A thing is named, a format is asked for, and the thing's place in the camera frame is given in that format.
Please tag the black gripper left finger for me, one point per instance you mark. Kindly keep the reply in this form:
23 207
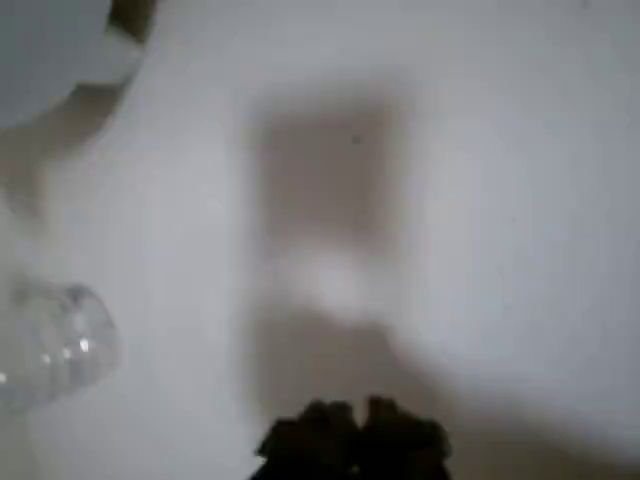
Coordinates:
310 445

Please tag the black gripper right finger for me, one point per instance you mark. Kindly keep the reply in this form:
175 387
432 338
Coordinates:
405 445

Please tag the clear plastic water bottle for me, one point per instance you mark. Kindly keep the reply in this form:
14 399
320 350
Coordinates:
60 345

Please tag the white rice cooker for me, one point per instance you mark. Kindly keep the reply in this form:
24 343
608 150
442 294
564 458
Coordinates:
50 50

